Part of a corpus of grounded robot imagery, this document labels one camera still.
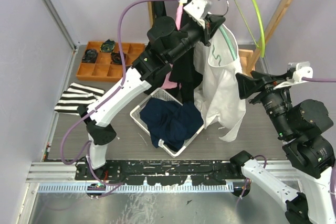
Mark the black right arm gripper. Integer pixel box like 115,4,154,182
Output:
234,69,292,136

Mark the mint green hanger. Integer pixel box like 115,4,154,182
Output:
218,0,237,60

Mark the white t shirt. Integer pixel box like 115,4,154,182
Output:
194,25,246,142

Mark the lime green hanger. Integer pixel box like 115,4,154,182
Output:
233,0,266,58

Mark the navy blue t shirt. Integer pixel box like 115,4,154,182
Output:
140,98,203,152

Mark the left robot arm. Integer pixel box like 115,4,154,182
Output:
77,14,226,180

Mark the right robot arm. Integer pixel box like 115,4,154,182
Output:
202,25,335,223

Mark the plain black t shirt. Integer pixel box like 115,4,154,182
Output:
167,0,205,104

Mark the black printed t shirt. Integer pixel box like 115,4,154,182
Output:
151,0,171,28

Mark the pink t shirt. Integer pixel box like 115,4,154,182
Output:
161,0,187,89

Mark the wooden clothes rack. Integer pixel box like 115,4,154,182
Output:
143,0,308,70

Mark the rolled dark sock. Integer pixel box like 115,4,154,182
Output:
100,39,116,53
111,52,126,65
81,49,98,63

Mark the orange wooden compartment tray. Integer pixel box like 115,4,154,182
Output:
76,41,145,82

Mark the black white striped cloth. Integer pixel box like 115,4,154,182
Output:
54,82,105,115

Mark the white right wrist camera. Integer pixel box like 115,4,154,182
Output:
274,61,313,89

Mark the grey slotted cable duct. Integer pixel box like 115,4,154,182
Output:
37,182,234,194

